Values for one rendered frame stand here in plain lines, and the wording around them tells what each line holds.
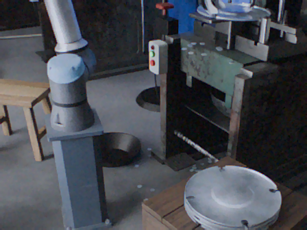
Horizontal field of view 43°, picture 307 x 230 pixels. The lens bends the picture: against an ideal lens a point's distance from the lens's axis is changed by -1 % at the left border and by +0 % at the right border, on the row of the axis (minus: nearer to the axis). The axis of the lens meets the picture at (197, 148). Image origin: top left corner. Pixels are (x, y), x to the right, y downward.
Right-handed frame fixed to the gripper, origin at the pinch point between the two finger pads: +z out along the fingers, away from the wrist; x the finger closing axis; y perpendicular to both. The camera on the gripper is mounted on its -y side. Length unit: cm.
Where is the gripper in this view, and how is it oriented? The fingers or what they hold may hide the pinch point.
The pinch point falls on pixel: (214, 14)
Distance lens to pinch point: 150.5
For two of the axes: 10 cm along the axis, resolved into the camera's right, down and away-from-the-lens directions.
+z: 2.8, 6.4, 7.2
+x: 7.1, -6.4, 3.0
